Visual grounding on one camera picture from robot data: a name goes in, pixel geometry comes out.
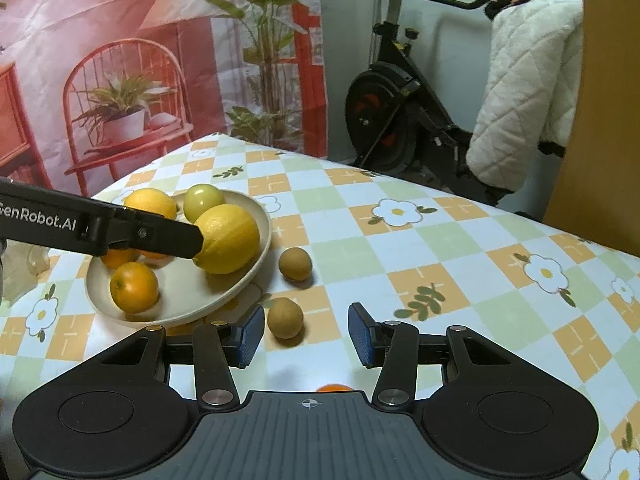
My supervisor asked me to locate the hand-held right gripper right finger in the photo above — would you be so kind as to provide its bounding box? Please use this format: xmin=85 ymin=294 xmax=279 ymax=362
xmin=348 ymin=302 xmax=551 ymax=408

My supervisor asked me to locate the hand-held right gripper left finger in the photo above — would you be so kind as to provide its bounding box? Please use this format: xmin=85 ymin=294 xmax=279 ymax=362
xmin=75 ymin=305 xmax=267 ymax=408

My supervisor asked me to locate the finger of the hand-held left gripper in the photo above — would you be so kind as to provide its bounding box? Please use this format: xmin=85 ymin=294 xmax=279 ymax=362
xmin=102 ymin=205 xmax=205 ymax=261

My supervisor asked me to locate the small brown kiwi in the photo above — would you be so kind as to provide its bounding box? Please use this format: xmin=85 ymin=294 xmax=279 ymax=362
xmin=278 ymin=247 xmax=314 ymax=282
xmin=267 ymin=296 xmax=305 ymax=339

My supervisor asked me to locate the green apple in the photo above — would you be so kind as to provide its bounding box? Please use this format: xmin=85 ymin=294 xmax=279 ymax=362
xmin=183 ymin=184 xmax=226 ymax=224

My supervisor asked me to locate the beige round plate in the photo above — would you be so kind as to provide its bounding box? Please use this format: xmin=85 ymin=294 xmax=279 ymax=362
xmin=84 ymin=190 xmax=273 ymax=331

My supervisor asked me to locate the clear glass object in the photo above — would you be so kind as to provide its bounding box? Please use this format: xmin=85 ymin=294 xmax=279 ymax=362
xmin=25 ymin=247 xmax=51 ymax=279

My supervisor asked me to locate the printed backdrop cloth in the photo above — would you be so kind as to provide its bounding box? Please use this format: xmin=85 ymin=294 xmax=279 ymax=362
xmin=0 ymin=0 xmax=329 ymax=200

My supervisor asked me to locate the black exercise bike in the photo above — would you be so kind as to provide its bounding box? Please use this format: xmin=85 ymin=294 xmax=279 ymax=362
xmin=320 ymin=0 xmax=567 ymax=207

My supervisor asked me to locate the white quilted blanket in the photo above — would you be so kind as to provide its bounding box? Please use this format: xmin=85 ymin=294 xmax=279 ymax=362
xmin=466 ymin=0 xmax=585 ymax=189

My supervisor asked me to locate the wooden board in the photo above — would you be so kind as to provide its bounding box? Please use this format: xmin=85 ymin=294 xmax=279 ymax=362
xmin=542 ymin=0 xmax=640 ymax=257

